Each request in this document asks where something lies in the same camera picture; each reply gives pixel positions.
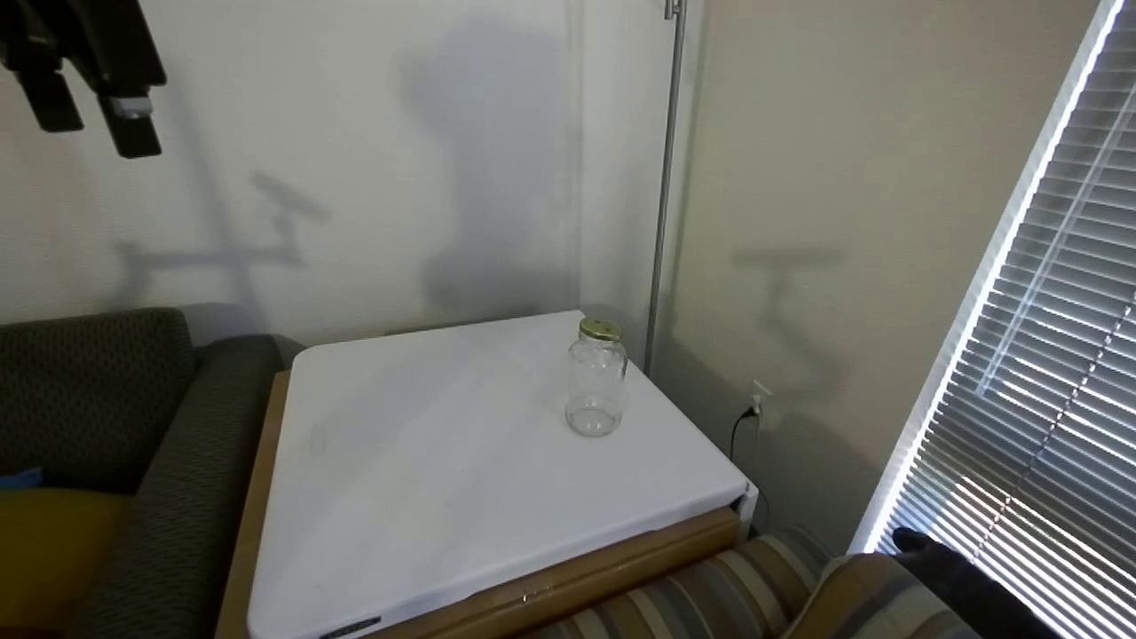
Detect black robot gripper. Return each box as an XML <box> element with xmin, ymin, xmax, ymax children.
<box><xmin>0</xmin><ymin>0</ymin><xmax>170</xmax><ymax>164</ymax></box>

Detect clear glass jar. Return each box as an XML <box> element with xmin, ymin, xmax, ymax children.
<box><xmin>560</xmin><ymin>316</ymin><xmax>632</xmax><ymax>441</ymax></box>

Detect striped sofa cushion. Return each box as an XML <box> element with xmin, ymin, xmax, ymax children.
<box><xmin>777</xmin><ymin>550</ymin><xmax>986</xmax><ymax>639</ymax></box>

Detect thin metal wall pole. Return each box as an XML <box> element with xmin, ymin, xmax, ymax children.
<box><xmin>642</xmin><ymin>0</ymin><xmax>693</xmax><ymax>377</ymax></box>

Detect dark grey sofa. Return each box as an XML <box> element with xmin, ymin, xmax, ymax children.
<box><xmin>0</xmin><ymin>306</ymin><xmax>303</xmax><ymax>639</ymax></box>

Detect white window blinds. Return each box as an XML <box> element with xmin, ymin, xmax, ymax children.
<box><xmin>854</xmin><ymin>0</ymin><xmax>1136</xmax><ymax>639</ymax></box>

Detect black power cord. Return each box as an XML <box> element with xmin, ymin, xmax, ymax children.
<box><xmin>723</xmin><ymin>401</ymin><xmax>760</xmax><ymax>467</ymax></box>

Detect blue item on sofa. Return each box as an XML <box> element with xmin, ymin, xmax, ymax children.
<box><xmin>0</xmin><ymin>461</ymin><xmax>49</xmax><ymax>494</ymax></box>

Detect striped sofa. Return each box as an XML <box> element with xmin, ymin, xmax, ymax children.
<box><xmin>520</xmin><ymin>527</ymin><xmax>833</xmax><ymax>639</ymax></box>

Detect yellow cushion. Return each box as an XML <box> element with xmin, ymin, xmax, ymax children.
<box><xmin>0</xmin><ymin>486</ymin><xmax>134</xmax><ymax>639</ymax></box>

